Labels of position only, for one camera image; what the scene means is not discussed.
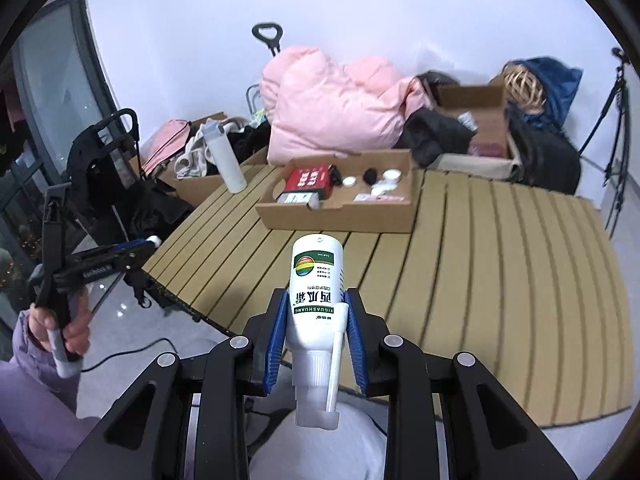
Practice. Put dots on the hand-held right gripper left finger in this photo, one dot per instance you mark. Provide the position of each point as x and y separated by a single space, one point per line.
277 345

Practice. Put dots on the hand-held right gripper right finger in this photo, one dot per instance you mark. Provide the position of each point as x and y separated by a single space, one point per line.
356 345

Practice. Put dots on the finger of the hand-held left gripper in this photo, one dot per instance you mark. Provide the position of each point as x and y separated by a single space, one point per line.
52 230

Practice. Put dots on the white spray bottle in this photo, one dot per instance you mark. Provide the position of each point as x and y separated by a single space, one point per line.
315 310

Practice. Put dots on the shallow cardboard box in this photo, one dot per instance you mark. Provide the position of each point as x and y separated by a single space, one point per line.
335 217

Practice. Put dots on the person's left forearm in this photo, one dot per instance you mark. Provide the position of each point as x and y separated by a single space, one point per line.
35 400

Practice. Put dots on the person's left hand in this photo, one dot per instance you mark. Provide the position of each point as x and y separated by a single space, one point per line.
77 330

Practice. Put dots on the black bag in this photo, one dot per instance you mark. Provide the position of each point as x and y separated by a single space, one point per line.
155 210

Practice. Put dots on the black folding cart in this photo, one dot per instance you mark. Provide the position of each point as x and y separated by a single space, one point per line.
95 160

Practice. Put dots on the cardboard box with clothes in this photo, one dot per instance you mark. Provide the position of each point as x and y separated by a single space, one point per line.
200 190

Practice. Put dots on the pink bag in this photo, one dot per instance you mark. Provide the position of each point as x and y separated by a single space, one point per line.
165 142

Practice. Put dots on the cream cloth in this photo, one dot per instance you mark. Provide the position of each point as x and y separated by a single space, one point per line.
192 160

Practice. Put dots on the glass door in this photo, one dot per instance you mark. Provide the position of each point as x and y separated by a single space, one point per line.
55 85

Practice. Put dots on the white green box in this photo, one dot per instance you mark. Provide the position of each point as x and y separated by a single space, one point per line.
297 199

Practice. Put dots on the pink white packet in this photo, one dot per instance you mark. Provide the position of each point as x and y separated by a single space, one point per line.
380 198

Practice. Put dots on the small white round jar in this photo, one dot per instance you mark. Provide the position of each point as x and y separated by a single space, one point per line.
350 181

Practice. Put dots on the white thermos bottle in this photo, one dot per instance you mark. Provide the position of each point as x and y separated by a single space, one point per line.
227 160

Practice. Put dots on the red box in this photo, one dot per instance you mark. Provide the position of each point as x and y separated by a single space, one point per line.
310 180

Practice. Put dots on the small black object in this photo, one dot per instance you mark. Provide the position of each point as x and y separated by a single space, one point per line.
336 176

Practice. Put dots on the black cloth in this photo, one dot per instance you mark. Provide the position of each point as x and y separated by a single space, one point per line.
252 142

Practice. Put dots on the black jacket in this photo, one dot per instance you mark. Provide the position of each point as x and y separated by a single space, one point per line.
435 135

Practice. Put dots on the maroon box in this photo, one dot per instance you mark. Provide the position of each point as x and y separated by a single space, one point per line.
487 151

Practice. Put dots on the pink down jacket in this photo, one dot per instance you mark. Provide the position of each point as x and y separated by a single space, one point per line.
325 110

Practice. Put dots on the white striped container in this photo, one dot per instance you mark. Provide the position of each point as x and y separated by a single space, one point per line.
467 121

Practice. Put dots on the black backpack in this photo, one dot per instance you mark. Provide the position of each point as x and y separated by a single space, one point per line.
545 160

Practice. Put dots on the open cardboard box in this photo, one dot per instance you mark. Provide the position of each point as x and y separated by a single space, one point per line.
465 97

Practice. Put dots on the black trolley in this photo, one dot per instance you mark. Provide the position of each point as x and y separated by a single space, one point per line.
272 49

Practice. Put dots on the wicker ball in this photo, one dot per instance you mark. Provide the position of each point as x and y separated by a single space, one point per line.
522 85

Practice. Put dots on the blue bag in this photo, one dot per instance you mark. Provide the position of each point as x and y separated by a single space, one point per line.
560 90

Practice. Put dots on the black tripod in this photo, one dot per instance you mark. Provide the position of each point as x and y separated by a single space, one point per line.
620 100

